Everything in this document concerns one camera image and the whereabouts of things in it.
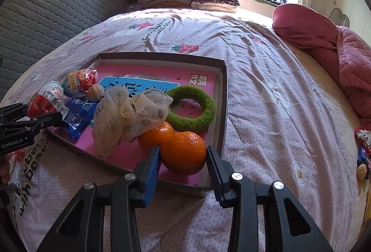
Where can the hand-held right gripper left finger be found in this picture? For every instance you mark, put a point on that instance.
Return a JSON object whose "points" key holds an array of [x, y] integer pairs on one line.
{"points": [[150, 176]]}

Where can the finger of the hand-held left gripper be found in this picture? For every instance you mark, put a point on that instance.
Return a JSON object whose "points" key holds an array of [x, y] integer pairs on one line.
{"points": [[46, 120], [14, 112]]}

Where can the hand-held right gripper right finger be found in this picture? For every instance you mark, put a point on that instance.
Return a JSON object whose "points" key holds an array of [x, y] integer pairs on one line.
{"points": [[214, 173]]}

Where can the red toy egg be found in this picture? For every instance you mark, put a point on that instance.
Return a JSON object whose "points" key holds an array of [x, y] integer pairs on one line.
{"points": [[46, 98]]}

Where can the blue snack packet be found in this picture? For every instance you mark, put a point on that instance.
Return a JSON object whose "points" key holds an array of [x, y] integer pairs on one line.
{"points": [[76, 117]]}

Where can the tangerine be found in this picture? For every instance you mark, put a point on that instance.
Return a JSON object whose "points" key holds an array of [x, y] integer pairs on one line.
{"points": [[184, 153], [150, 136]]}

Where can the blue orange toy egg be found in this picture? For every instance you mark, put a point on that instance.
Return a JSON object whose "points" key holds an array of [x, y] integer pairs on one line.
{"points": [[79, 82]]}

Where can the walnut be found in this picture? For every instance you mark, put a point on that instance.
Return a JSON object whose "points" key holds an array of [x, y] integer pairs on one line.
{"points": [[95, 92]]}

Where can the shallow cardboard box tray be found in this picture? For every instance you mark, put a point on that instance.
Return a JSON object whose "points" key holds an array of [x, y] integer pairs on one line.
{"points": [[223, 113]]}

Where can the person's left hand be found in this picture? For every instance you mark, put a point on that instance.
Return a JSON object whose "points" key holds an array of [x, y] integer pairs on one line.
{"points": [[4, 169]]}

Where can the strawberry printed blanket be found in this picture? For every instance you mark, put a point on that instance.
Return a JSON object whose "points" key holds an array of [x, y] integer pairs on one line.
{"points": [[275, 124]]}

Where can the grey quilted headboard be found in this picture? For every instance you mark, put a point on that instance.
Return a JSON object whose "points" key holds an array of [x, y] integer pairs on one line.
{"points": [[52, 23]]}

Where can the small colourful toy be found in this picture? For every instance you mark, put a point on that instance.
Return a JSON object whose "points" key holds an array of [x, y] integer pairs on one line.
{"points": [[363, 150]]}

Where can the pink pillow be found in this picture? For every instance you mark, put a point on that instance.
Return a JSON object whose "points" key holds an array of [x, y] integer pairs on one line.
{"points": [[304, 26]]}

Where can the pink quilt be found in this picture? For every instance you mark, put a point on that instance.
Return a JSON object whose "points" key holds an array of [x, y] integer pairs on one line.
{"points": [[353, 66]]}

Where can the metal chair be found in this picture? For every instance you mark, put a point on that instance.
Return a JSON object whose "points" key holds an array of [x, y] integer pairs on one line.
{"points": [[340, 16]]}

